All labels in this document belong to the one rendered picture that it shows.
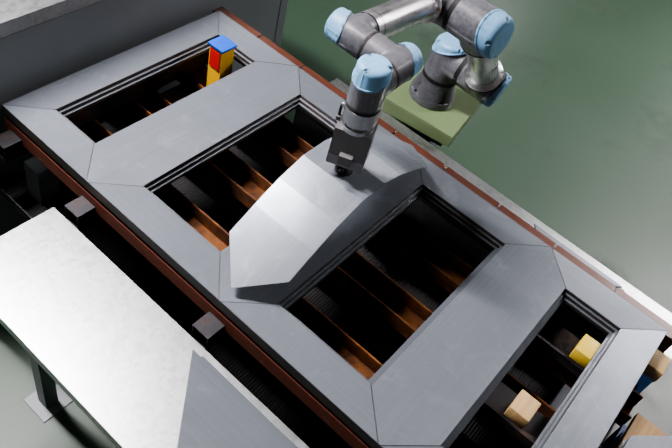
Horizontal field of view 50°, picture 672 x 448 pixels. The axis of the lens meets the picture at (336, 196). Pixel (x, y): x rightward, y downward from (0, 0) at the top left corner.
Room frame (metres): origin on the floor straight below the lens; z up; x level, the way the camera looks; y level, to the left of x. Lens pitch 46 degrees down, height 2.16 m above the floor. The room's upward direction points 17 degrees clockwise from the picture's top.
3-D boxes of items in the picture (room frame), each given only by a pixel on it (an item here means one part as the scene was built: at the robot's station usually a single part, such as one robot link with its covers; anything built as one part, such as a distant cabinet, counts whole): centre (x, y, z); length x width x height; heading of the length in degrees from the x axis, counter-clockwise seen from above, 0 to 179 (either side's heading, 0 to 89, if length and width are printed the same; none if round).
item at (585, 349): (1.06, -0.68, 0.79); 0.06 x 0.05 x 0.04; 152
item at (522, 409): (0.85, -0.52, 0.79); 0.06 x 0.05 x 0.04; 152
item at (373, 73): (1.19, 0.00, 1.26); 0.09 x 0.08 x 0.11; 153
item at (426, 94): (1.93, -0.20, 0.78); 0.15 x 0.15 x 0.10
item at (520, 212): (1.55, -0.42, 0.67); 1.30 x 0.20 x 0.03; 62
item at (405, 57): (1.28, -0.03, 1.26); 0.11 x 0.11 x 0.08; 63
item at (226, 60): (1.67, 0.44, 0.78); 0.05 x 0.05 x 0.19; 62
